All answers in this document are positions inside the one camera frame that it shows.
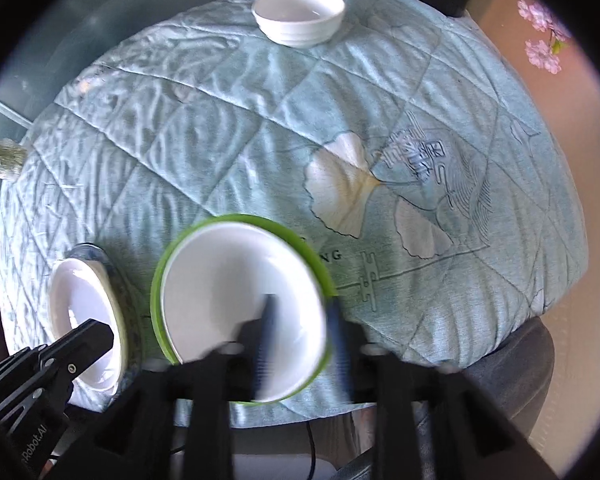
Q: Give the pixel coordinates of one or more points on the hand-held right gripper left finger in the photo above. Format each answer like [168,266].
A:
[267,332]

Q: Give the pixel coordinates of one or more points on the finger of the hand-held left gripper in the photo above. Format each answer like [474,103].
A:
[87,342]
[10,367]

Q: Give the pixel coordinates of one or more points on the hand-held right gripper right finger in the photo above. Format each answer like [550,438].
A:
[337,342]

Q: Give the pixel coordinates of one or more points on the white oval plate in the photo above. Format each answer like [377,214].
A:
[80,300]

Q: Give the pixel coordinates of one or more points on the blue patterned plate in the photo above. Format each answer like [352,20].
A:
[136,345]

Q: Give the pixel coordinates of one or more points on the smooth white bowl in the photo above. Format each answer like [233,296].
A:
[220,280]

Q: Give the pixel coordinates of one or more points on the green bowl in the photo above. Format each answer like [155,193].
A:
[156,310]

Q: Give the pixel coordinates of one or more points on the light blue quilted blanket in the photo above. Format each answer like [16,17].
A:
[230,135]

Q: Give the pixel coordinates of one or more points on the glass vase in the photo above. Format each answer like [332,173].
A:
[5,156]

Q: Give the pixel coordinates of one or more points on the ribbed white bowl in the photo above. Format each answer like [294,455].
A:
[300,30]

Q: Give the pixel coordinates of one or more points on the pink blossom branch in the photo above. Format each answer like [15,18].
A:
[542,55]

